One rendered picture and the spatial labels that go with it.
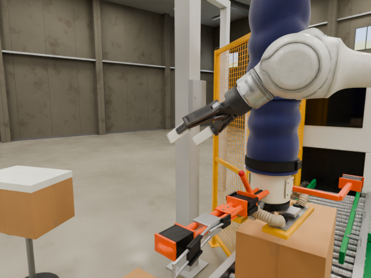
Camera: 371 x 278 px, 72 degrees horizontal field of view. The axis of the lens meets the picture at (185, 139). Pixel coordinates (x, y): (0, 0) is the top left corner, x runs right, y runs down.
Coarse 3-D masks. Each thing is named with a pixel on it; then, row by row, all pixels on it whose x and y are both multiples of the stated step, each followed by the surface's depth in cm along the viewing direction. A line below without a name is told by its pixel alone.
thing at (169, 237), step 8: (176, 224) 73; (160, 232) 68; (168, 232) 68; (176, 232) 68; (184, 232) 68; (192, 232) 68; (160, 240) 66; (168, 240) 64; (176, 240) 64; (184, 240) 66; (176, 248) 64; (184, 248) 66; (168, 256) 65; (176, 256) 64
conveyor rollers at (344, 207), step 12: (324, 204) 261; (336, 204) 261; (348, 204) 262; (360, 204) 263; (336, 216) 237; (348, 216) 233; (360, 216) 234; (336, 228) 214; (336, 240) 193; (336, 252) 183; (348, 252) 179; (336, 264) 167; (348, 264) 165; (336, 276) 153; (348, 276) 156
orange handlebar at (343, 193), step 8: (352, 184) 114; (264, 192) 103; (304, 192) 106; (312, 192) 104; (320, 192) 103; (344, 192) 103; (336, 200) 99; (216, 208) 86; (224, 208) 85; (232, 208) 86; (240, 208) 88; (224, 216) 81; (232, 216) 84; (192, 224) 76; (200, 232) 72; (160, 248) 64; (168, 248) 64
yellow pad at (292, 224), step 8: (304, 208) 114; (312, 208) 116; (288, 216) 107; (296, 216) 107; (304, 216) 108; (288, 224) 100; (296, 224) 101; (272, 232) 96; (280, 232) 95; (288, 232) 95
